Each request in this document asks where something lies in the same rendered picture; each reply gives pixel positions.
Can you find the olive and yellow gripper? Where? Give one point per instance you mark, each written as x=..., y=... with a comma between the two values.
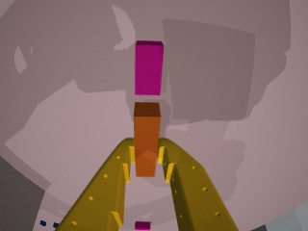
x=197, y=204

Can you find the orange rod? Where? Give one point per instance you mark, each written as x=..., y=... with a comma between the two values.
x=147, y=119

